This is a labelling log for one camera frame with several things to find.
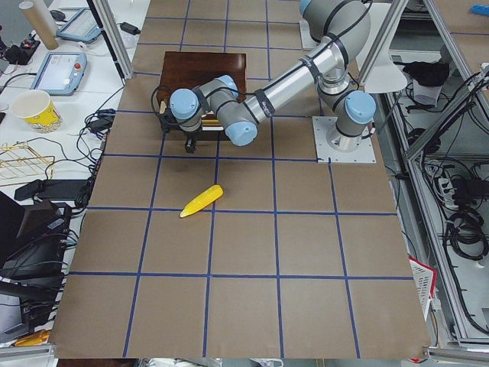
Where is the black gripper working arm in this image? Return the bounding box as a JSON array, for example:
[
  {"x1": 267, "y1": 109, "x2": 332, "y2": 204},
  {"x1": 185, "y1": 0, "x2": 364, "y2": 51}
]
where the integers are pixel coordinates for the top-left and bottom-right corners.
[{"x1": 182, "y1": 128, "x2": 202, "y2": 153}]

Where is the light wood drawer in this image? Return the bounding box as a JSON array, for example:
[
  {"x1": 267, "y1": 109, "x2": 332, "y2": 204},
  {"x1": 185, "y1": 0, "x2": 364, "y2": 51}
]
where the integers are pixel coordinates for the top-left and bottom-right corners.
[{"x1": 157, "y1": 100, "x2": 224, "y2": 141}]

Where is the grey robot arm with corn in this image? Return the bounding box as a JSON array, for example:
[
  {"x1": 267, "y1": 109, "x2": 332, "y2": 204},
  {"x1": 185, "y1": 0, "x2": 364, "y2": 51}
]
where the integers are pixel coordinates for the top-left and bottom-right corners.
[{"x1": 169, "y1": 1, "x2": 376, "y2": 153}]

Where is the dark wooden drawer cabinet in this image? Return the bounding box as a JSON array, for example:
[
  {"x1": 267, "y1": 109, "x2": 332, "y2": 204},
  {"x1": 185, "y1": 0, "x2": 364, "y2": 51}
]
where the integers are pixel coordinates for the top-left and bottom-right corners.
[{"x1": 158, "y1": 51, "x2": 248, "y2": 143}]

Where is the black power adapter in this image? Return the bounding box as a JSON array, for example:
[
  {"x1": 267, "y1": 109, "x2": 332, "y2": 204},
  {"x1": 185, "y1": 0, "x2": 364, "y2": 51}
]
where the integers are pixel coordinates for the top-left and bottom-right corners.
[{"x1": 119, "y1": 22, "x2": 141, "y2": 35}]

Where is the blue teach pendant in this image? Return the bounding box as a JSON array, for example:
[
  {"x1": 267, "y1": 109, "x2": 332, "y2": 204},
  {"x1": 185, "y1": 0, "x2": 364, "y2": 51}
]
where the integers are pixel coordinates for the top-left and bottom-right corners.
[
  {"x1": 31, "y1": 52, "x2": 87, "y2": 96},
  {"x1": 57, "y1": 8, "x2": 101, "y2": 44}
]

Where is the yellow paper cup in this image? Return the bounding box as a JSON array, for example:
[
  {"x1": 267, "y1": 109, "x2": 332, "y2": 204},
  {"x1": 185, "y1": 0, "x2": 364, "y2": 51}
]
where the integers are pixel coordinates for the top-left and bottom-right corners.
[{"x1": 9, "y1": 89, "x2": 63, "y2": 133}]

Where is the cardboard tube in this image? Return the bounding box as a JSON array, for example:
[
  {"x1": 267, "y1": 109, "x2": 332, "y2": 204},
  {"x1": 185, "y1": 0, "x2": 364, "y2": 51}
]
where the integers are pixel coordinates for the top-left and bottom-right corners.
[{"x1": 18, "y1": 0, "x2": 59, "y2": 50}]

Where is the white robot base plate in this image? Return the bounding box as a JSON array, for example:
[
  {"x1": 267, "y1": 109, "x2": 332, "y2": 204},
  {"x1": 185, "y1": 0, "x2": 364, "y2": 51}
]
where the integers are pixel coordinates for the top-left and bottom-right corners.
[{"x1": 313, "y1": 116, "x2": 376, "y2": 164}]

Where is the aluminium frame post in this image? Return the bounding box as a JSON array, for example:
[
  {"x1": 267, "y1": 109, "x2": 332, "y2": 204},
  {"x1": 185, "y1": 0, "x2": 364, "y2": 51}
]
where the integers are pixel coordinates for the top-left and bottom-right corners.
[{"x1": 86, "y1": 0, "x2": 134, "y2": 80}]

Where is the gold wire rack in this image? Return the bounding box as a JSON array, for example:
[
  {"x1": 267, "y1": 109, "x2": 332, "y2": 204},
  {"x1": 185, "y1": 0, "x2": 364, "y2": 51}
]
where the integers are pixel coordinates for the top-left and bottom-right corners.
[{"x1": 0, "y1": 142, "x2": 55, "y2": 187}]

